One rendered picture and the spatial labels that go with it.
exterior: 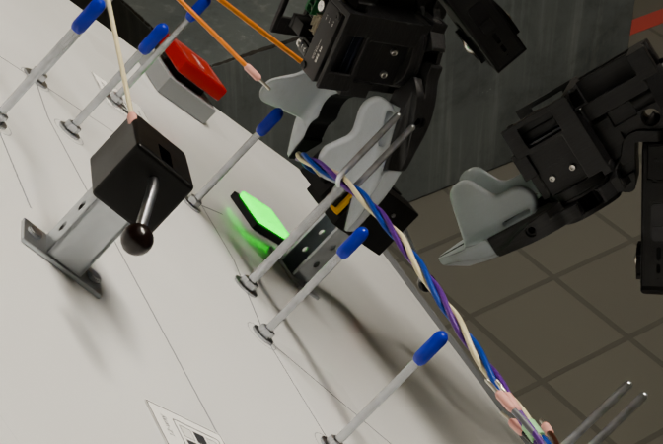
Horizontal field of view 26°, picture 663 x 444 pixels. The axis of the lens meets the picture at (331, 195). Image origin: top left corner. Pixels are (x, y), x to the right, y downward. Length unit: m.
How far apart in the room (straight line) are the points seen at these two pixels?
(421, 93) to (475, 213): 0.17
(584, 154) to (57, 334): 0.49
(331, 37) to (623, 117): 0.24
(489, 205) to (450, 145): 1.82
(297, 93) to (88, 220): 0.33
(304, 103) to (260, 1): 1.64
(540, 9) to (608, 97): 1.83
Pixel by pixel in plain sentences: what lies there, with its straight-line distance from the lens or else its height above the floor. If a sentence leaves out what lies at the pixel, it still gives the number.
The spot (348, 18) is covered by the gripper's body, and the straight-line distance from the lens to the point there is 0.84.
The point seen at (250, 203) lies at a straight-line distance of 1.03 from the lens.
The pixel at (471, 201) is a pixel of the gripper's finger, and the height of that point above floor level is 1.10.
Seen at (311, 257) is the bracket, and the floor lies 1.09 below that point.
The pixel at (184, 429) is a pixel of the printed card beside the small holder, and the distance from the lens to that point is 0.62.
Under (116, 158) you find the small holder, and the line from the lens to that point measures 0.64.
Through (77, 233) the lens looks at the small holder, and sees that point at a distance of 0.66.
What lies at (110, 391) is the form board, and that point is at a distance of 0.60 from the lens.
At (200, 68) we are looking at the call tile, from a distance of 1.16.
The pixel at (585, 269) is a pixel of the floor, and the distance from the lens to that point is 2.73.
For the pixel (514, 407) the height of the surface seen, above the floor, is 1.22.
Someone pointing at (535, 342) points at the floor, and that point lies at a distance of 2.56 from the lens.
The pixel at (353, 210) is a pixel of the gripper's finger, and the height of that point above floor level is 1.15.
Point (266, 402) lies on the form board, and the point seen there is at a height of 1.19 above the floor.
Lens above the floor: 1.71
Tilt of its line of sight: 36 degrees down
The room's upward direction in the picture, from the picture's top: straight up
